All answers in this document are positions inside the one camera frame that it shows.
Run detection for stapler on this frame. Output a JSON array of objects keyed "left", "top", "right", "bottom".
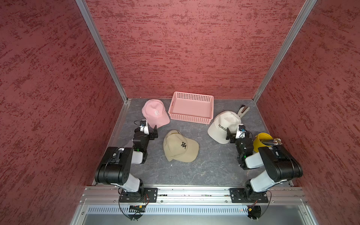
[{"left": 237, "top": 105, "right": 250, "bottom": 118}]

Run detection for yellow pen cup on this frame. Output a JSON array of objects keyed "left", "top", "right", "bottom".
[{"left": 253, "top": 133, "right": 273, "bottom": 153}]

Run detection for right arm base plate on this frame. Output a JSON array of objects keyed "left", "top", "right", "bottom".
[{"left": 229, "top": 188, "right": 269, "bottom": 204}]

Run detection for beige baseball cap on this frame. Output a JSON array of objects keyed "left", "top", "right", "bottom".
[{"left": 163, "top": 130, "right": 199, "bottom": 163}]

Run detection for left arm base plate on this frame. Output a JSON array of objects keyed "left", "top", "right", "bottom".
[{"left": 118, "top": 187, "right": 158, "bottom": 204}]

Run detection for pink baseball cap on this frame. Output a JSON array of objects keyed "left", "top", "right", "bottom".
[{"left": 142, "top": 99, "right": 170, "bottom": 128}]

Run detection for cream white baseball cap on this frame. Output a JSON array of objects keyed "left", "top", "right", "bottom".
[{"left": 208, "top": 111, "right": 242, "bottom": 144}]

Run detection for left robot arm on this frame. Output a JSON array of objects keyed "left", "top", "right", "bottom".
[{"left": 94, "top": 124, "right": 158, "bottom": 204}]

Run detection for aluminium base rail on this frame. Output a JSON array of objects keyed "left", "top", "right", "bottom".
[{"left": 80, "top": 185, "right": 309, "bottom": 205}]

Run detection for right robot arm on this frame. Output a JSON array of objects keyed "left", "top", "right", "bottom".
[{"left": 226, "top": 125, "right": 303, "bottom": 204}]

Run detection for pens in cup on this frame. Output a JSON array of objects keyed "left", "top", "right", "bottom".
[{"left": 261, "top": 138, "right": 282, "bottom": 146}]

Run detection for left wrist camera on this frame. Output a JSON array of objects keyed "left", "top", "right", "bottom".
[{"left": 139, "top": 120, "right": 149, "bottom": 135}]

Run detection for pink plastic basket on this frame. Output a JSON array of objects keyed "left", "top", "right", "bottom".
[{"left": 168, "top": 91, "right": 214, "bottom": 125}]

